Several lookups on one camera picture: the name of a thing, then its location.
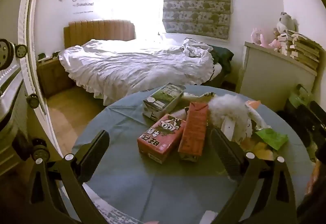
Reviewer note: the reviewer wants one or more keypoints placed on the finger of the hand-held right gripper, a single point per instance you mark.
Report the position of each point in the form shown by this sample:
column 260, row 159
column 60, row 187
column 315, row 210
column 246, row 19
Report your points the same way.
column 319, row 118

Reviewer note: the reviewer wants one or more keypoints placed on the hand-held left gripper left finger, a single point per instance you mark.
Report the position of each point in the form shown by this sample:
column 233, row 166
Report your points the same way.
column 95, row 147

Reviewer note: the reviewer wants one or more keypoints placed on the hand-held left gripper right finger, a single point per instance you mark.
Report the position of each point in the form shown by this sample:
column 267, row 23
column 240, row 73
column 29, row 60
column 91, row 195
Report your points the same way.
column 225, row 155

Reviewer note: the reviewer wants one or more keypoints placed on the green plastic bag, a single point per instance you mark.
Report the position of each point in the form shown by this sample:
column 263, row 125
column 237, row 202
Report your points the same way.
column 301, row 98

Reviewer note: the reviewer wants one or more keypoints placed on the orange drink carton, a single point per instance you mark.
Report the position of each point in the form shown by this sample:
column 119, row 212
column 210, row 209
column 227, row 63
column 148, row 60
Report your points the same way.
column 193, row 132

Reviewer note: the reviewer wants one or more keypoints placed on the red cartoon drink carton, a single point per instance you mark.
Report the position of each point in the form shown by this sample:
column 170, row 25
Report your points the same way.
column 158, row 137

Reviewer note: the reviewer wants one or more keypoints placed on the black bag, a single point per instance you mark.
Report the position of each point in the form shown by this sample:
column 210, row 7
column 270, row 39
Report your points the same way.
column 293, row 127

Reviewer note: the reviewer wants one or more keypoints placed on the white fluffy wad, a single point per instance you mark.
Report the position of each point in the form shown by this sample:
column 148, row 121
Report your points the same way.
column 226, row 109

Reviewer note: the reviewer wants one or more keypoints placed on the round table with blue cloth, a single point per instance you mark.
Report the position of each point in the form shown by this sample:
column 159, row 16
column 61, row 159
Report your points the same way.
column 127, row 183

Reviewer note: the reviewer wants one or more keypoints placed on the green wrapper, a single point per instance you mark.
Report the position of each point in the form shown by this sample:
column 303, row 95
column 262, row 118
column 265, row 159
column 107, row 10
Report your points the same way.
column 271, row 138

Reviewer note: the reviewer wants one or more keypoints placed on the orange plastic bag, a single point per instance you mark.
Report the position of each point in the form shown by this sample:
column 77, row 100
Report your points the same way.
column 315, row 175

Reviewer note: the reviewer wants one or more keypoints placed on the small orange wrapper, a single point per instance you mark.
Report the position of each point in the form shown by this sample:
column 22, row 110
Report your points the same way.
column 253, row 104

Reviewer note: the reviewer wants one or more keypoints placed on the yellow and white wrapper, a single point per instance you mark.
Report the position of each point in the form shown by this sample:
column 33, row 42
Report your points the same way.
column 196, row 96

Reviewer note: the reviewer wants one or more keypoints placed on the white cabinet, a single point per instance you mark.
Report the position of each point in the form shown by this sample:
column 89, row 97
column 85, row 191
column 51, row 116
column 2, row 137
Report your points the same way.
column 267, row 74

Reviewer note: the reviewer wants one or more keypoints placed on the printed white paper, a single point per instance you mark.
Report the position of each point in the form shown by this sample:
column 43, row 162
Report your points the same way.
column 114, row 213

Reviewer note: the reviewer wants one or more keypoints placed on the stack of books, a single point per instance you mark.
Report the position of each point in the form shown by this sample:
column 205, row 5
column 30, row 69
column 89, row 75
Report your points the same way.
column 303, row 48

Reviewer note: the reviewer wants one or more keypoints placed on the green drink carton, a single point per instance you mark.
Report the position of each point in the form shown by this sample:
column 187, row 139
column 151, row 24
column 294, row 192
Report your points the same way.
column 163, row 100

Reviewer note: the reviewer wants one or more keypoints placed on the wooden nightstand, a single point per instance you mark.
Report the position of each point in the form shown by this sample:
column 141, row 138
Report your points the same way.
column 53, row 74

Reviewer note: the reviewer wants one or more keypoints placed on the bed with white duvet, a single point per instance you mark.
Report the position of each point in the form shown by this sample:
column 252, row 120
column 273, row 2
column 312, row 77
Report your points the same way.
column 127, row 66

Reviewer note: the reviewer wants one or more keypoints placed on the dark green cloth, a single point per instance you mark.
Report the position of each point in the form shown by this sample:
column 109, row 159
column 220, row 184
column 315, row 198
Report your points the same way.
column 224, row 57

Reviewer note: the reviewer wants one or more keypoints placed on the grey plush toy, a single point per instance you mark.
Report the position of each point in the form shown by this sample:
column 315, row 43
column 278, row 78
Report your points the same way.
column 286, row 21

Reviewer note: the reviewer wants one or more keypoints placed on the pink plush toy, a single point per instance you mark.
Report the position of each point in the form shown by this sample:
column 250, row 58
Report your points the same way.
column 257, row 35

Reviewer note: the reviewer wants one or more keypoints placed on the grey device with black discs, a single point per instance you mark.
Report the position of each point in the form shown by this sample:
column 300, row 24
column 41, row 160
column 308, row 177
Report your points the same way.
column 7, row 79

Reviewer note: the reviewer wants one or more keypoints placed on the brown padded headboard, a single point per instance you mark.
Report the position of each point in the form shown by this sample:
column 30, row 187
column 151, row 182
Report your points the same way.
column 101, row 30

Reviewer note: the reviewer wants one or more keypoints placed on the white door frame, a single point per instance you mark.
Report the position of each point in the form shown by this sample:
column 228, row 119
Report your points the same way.
column 33, row 61

